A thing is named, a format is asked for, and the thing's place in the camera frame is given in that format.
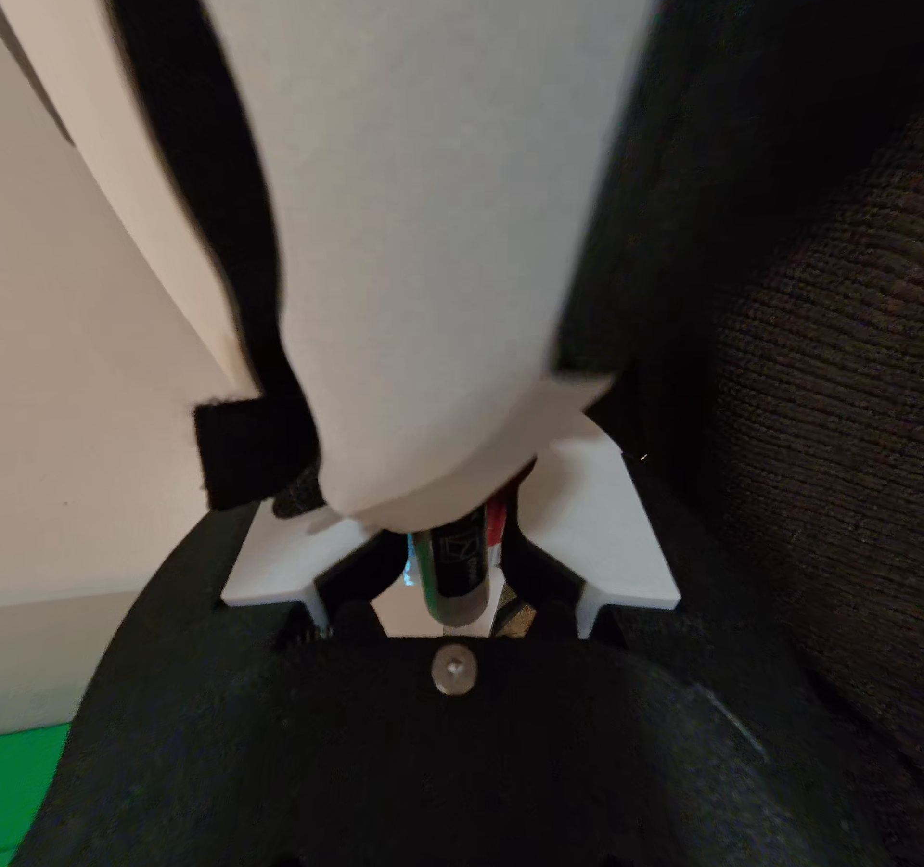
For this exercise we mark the green plastic bin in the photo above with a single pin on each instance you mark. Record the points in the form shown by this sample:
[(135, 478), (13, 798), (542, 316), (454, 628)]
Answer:
[(29, 787)]

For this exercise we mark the person's black sweater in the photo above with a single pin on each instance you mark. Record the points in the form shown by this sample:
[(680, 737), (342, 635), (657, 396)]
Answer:
[(830, 412)]

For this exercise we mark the red dry erase marker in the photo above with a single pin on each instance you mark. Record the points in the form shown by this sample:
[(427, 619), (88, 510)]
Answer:
[(496, 520)]

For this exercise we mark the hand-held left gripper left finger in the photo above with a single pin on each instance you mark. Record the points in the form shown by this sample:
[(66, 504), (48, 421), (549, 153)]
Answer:
[(274, 564)]

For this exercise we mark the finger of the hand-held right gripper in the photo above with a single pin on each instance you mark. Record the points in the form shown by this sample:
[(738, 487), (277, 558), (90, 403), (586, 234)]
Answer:
[(433, 196), (108, 87)]

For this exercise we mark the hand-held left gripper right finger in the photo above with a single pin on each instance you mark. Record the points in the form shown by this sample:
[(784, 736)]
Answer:
[(599, 535)]

